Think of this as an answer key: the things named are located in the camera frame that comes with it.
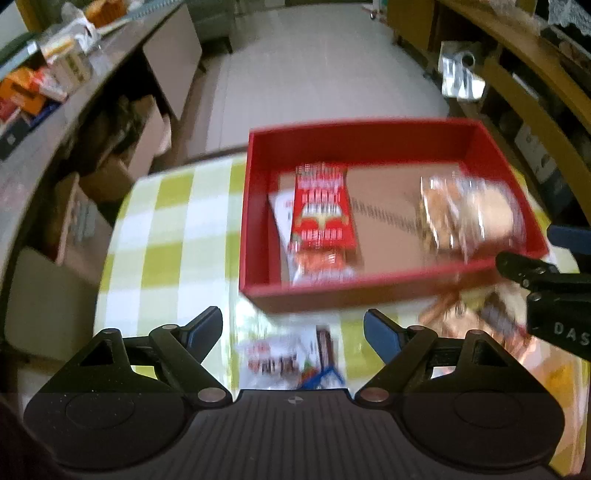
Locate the blue coconut snack packet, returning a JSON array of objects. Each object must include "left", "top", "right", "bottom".
[{"left": 298, "top": 366, "right": 346, "bottom": 391}]

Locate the white red noodle snack pack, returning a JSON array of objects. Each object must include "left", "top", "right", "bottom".
[{"left": 269, "top": 189, "right": 356, "bottom": 285}]

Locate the clear white bun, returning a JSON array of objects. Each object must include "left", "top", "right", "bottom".
[{"left": 452, "top": 177, "right": 527, "bottom": 261}]

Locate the red spicy strip packet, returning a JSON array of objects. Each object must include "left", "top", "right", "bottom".
[{"left": 291, "top": 163, "right": 356, "bottom": 251}]

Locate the clear bag fried snack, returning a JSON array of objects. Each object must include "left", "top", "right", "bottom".
[{"left": 418, "top": 173, "right": 470, "bottom": 261}]

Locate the dark brown snack packet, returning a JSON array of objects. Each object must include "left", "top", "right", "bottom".
[{"left": 477, "top": 291, "right": 531, "bottom": 344}]

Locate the gold coffee sachet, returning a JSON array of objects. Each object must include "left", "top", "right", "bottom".
[{"left": 418, "top": 294, "right": 491, "bottom": 338}]

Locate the white duck snack pouch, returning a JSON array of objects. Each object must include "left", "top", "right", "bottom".
[{"left": 236, "top": 326, "right": 339, "bottom": 390}]

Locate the green white checkered tablecloth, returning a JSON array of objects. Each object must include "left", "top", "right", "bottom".
[{"left": 94, "top": 153, "right": 590, "bottom": 475}]

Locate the red cardboard tray box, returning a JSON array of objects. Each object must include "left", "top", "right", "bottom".
[{"left": 238, "top": 119, "right": 548, "bottom": 313}]

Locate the beige chair back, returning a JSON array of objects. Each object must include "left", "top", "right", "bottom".
[{"left": 4, "top": 248, "right": 98, "bottom": 362}]

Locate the cardboard box under counter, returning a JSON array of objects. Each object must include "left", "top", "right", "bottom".
[{"left": 79, "top": 96, "right": 171, "bottom": 204}]

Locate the wooden shelf unit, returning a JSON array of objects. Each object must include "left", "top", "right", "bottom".
[{"left": 386, "top": 1, "right": 590, "bottom": 227}]

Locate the silver foil bag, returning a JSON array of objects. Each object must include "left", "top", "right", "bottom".
[{"left": 438, "top": 41, "right": 486, "bottom": 102}]

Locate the white carton box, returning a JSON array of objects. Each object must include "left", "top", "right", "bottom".
[{"left": 47, "top": 38, "right": 93, "bottom": 94}]

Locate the long grey sideboard counter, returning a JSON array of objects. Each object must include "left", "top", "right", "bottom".
[{"left": 0, "top": 0, "right": 205, "bottom": 278}]

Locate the orange cardboard box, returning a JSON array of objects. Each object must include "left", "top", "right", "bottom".
[{"left": 0, "top": 67, "right": 47, "bottom": 116}]

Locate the grey green sofa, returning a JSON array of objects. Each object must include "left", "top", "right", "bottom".
[{"left": 186, "top": 0, "right": 235, "bottom": 54}]

